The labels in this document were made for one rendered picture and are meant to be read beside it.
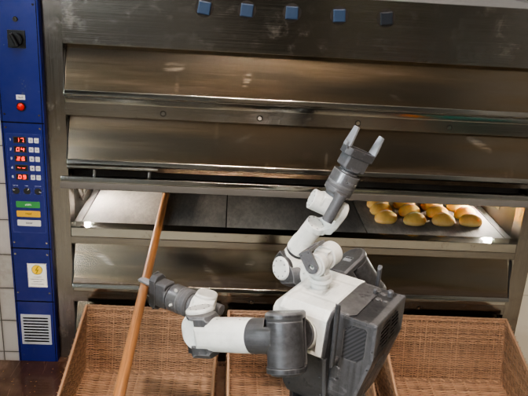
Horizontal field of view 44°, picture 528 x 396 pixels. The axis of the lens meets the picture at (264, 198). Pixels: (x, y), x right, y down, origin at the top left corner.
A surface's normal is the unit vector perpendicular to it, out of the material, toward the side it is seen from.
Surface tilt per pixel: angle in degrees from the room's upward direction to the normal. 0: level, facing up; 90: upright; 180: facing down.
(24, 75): 90
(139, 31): 90
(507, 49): 90
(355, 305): 0
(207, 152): 70
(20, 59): 90
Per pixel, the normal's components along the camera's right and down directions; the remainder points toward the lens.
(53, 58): 0.04, 0.35
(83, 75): 0.06, 0.00
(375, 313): 0.06, -0.94
